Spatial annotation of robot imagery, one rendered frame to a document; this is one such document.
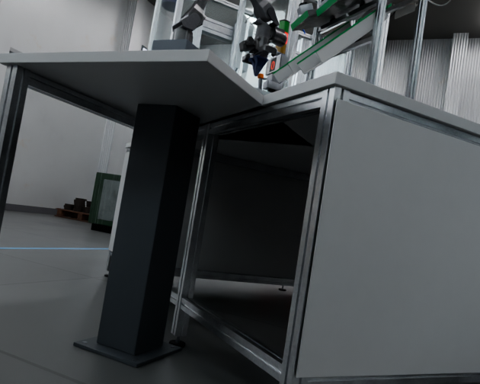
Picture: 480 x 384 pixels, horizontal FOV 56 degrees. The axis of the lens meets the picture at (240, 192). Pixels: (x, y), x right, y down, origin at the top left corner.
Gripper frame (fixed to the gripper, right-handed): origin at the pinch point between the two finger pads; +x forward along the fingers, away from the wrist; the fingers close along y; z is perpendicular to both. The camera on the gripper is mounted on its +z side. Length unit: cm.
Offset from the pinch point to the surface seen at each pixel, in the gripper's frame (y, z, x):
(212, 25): -105, -17, -57
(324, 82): 71, 18, 25
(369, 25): 50, -10, -5
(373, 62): 54, -12, 7
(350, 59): 21.0, -28.3, -7.4
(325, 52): 48.1, 2.4, 7.1
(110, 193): -487, -49, 56
